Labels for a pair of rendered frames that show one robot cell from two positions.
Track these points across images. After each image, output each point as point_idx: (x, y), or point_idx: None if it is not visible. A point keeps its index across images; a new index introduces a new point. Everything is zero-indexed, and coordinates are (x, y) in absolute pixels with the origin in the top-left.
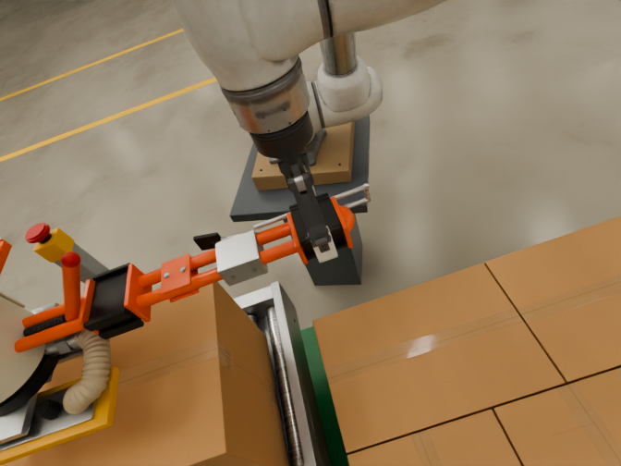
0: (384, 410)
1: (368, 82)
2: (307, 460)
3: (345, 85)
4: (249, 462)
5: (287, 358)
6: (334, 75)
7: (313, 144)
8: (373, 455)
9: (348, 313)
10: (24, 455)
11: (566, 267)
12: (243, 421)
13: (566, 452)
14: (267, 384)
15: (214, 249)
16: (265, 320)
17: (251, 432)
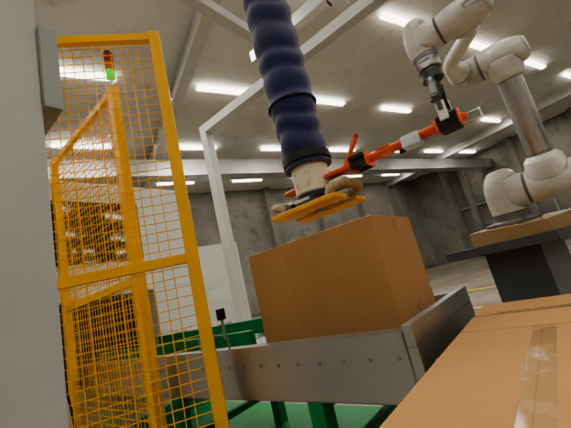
0: (515, 321)
1: (563, 159)
2: (421, 312)
3: (539, 159)
4: (378, 251)
5: (443, 297)
6: (532, 155)
7: (523, 213)
8: (484, 331)
9: (520, 301)
10: (303, 205)
11: None
12: (387, 242)
13: None
14: (419, 298)
15: None
16: None
17: (388, 254)
